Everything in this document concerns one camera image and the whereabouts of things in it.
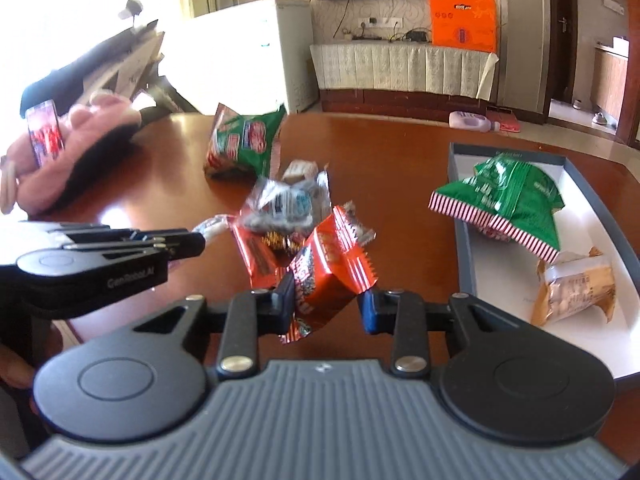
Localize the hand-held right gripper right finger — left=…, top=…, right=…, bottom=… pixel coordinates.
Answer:
left=358, top=287, right=506, bottom=381

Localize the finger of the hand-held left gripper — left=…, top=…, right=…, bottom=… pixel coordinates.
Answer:
left=62, top=240, right=169, bottom=253
left=110, top=228, right=207, bottom=261

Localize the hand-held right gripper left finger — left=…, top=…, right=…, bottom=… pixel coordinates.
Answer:
left=132, top=272, right=298, bottom=381

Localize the long red snack packet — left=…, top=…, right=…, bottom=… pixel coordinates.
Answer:
left=192, top=214, right=287, bottom=289

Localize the clear packet of silver candies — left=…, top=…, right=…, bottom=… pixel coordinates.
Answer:
left=240, top=166, right=334, bottom=242

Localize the grey shallow box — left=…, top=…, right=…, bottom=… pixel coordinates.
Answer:
left=447, top=142, right=640, bottom=382

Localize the brown patterned snack packet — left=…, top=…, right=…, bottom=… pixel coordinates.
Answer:
left=257, top=230, right=303, bottom=258

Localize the green bag with red print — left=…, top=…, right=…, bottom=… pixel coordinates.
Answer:
left=204, top=102, right=289, bottom=181

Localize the pink plush toy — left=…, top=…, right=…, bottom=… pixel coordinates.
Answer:
left=0, top=89, right=146, bottom=215

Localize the small beige snack packet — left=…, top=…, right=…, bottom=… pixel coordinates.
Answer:
left=281, top=159, right=319, bottom=187

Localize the green striped-edge snack bag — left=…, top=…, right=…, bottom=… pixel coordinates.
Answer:
left=429, top=154, right=566, bottom=264

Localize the white chest freezer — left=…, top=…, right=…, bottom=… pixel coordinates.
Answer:
left=179, top=0, right=321, bottom=114

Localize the tan bread packet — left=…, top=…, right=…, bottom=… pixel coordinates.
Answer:
left=530, top=246, right=617, bottom=328

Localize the brown wooden television cabinet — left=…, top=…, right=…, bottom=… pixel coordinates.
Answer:
left=320, top=87, right=501, bottom=124

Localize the purple plastic bottle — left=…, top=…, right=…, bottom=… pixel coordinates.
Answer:
left=448, top=111, right=501, bottom=134

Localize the pink flat object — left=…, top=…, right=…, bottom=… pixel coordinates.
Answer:
left=486, top=106, right=522, bottom=134

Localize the white lace cabinet cloth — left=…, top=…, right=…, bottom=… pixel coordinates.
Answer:
left=309, top=41, right=501, bottom=102

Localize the orange cardboard box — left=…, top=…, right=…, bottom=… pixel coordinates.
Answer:
left=428, top=0, right=497, bottom=54

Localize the wooden kitchen cabinet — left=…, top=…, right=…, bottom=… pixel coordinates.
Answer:
left=591, top=41, right=629, bottom=122

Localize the brown wooden door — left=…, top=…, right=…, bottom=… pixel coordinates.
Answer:
left=547, top=0, right=582, bottom=107

